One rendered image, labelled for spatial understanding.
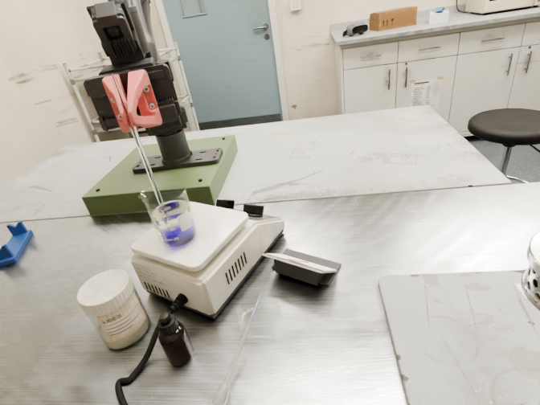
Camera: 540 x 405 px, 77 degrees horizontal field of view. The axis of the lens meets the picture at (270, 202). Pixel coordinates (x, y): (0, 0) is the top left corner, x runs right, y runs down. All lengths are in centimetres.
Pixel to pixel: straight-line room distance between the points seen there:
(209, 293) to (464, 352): 28
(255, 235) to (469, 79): 267
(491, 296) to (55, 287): 61
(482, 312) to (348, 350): 15
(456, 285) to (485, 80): 267
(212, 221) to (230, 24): 295
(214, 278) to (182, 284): 4
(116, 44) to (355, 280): 42
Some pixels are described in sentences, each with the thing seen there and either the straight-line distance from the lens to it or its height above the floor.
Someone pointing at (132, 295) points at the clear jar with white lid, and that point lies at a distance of 44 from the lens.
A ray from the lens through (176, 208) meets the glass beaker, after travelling 41.
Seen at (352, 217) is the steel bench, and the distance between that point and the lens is 59.
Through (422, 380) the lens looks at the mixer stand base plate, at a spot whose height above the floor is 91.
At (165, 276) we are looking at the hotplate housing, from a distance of 45.
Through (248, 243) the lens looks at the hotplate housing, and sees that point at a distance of 47.
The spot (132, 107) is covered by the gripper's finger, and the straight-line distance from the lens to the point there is 40.
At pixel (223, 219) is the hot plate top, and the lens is 47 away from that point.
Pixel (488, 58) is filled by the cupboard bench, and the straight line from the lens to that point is 304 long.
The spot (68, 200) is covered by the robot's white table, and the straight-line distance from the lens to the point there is 92.
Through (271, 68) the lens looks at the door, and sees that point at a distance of 334.
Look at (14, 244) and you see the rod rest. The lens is 81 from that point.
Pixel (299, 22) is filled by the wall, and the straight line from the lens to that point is 329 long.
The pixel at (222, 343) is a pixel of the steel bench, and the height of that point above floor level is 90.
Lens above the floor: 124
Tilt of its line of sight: 31 degrees down
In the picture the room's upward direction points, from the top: 10 degrees counter-clockwise
